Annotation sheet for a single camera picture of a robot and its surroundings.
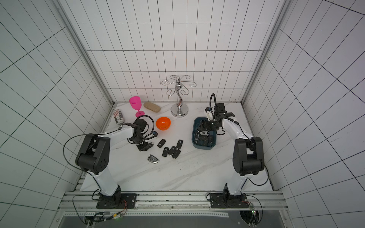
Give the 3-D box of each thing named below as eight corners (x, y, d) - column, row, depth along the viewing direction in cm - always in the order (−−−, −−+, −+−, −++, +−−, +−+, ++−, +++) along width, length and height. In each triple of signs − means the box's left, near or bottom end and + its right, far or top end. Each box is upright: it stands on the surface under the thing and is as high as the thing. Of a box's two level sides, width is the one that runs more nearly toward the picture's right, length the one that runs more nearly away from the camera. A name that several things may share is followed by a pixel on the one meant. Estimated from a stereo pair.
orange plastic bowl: (155, 131, 102) (155, 128, 100) (157, 119, 109) (156, 117, 106) (170, 131, 102) (169, 128, 100) (171, 119, 109) (170, 117, 106)
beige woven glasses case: (143, 106, 118) (142, 104, 117) (146, 102, 121) (146, 100, 119) (157, 113, 113) (157, 111, 112) (161, 109, 116) (161, 107, 114)
